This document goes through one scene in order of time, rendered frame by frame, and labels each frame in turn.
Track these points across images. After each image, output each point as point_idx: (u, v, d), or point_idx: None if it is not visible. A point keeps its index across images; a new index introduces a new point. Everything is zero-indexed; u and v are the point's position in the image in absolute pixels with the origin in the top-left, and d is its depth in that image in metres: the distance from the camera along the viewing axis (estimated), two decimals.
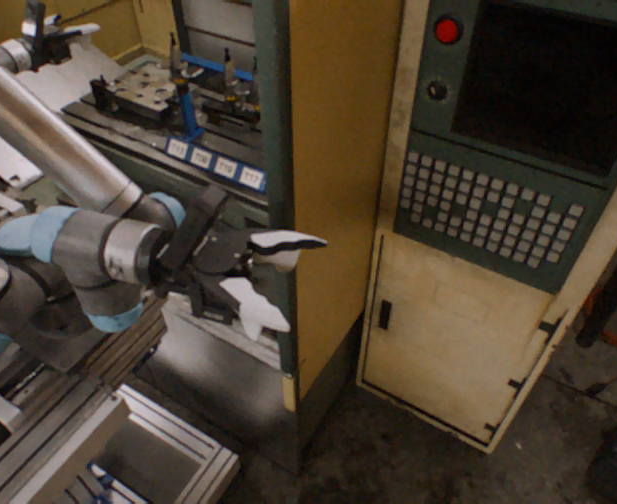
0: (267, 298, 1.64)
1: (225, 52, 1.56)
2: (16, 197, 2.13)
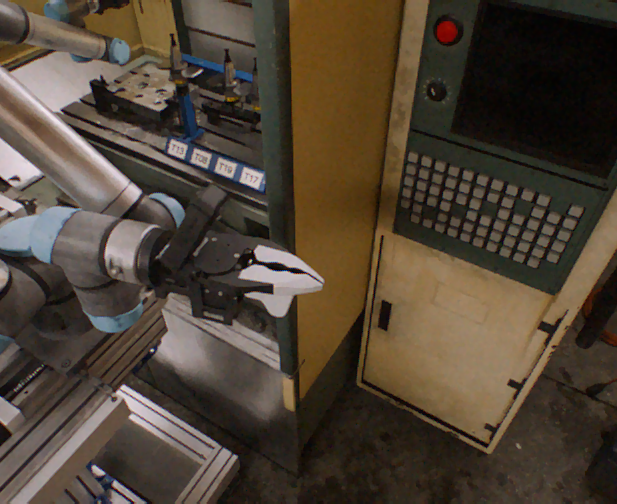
0: None
1: (225, 53, 1.56)
2: (16, 197, 2.13)
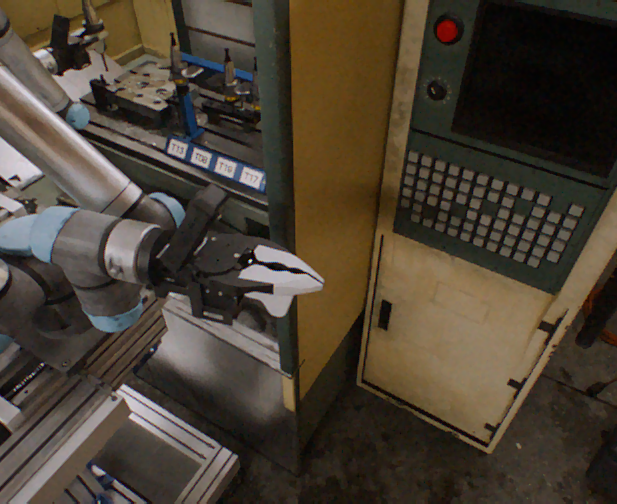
0: None
1: (225, 52, 1.56)
2: (16, 197, 2.13)
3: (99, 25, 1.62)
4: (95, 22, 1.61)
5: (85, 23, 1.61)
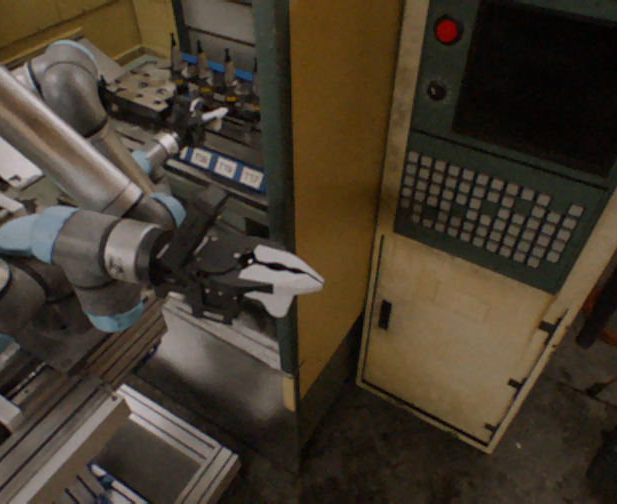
0: None
1: (225, 53, 1.56)
2: (16, 197, 2.13)
3: (211, 76, 1.66)
4: (207, 73, 1.66)
5: (198, 74, 1.66)
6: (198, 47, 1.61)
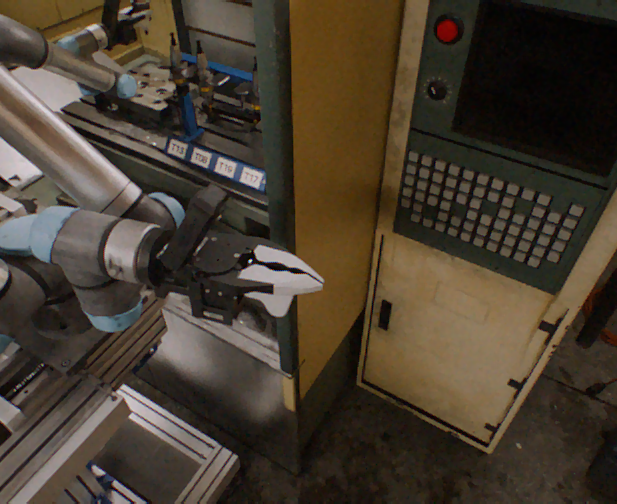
0: None
1: None
2: (16, 197, 2.13)
3: (211, 76, 1.66)
4: (207, 73, 1.66)
5: (198, 74, 1.65)
6: (197, 47, 1.61)
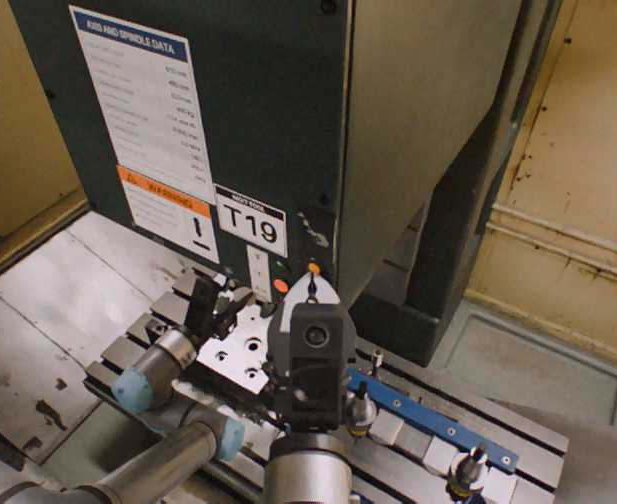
0: None
1: None
2: None
3: (374, 419, 0.99)
4: (368, 416, 0.98)
5: (353, 418, 0.98)
6: (359, 388, 0.93)
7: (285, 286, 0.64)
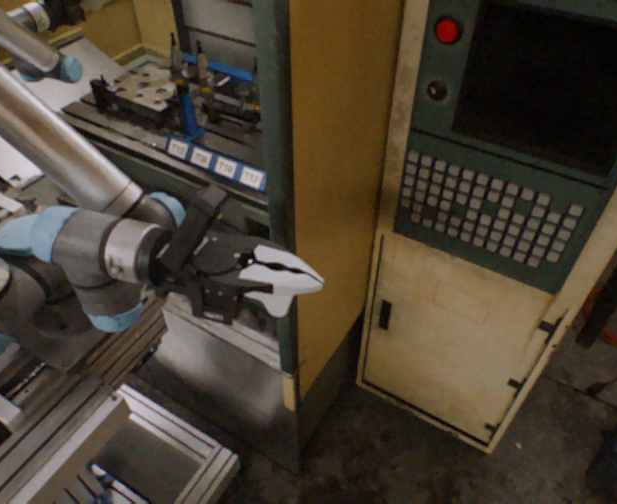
0: None
1: None
2: (16, 197, 2.13)
3: (211, 76, 1.66)
4: (207, 73, 1.66)
5: (198, 74, 1.66)
6: (197, 47, 1.61)
7: None
